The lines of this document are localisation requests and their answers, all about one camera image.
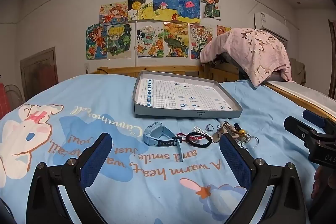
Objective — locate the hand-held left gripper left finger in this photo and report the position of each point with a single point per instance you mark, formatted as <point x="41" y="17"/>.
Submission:
<point x="97" y="158"/>

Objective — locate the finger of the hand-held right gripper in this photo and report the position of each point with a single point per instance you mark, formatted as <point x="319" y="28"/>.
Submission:
<point x="313" y="117"/>
<point x="298" y="127"/>

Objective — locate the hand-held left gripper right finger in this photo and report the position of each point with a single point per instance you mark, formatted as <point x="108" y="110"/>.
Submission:
<point x="233" y="161"/>

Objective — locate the blue smartwatch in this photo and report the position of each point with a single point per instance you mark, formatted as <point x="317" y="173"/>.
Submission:
<point x="155" y="134"/>

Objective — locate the grey cardboard box lid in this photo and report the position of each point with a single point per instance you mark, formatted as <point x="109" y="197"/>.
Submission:
<point x="183" y="98"/>

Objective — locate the person's right hand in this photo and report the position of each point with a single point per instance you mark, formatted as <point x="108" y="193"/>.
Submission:
<point x="324" y="182"/>

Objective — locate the white mattress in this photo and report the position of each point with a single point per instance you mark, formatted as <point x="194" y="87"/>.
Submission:
<point x="302" y="92"/>

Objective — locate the blue printed blanket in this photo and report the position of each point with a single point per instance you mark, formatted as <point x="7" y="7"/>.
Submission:
<point x="131" y="187"/>

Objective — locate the olive hanging garment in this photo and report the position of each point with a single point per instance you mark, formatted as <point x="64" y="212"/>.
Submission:
<point x="298" y="71"/>

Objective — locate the pink floral cloth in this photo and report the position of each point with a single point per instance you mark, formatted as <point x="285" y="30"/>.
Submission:
<point x="252" y="50"/>

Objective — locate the white air conditioner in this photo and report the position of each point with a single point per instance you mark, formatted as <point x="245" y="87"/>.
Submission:
<point x="273" y="24"/>

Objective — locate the brown wooden door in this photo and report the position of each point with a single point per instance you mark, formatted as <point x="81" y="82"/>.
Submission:
<point x="39" y="74"/>

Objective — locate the red crate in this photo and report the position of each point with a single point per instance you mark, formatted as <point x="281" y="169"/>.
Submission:
<point x="4" y="100"/>

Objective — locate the white wall socket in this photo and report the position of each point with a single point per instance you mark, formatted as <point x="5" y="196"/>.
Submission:
<point x="86" y="65"/>

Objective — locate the group of wall drawings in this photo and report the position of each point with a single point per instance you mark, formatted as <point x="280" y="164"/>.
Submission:
<point x="157" y="29"/>

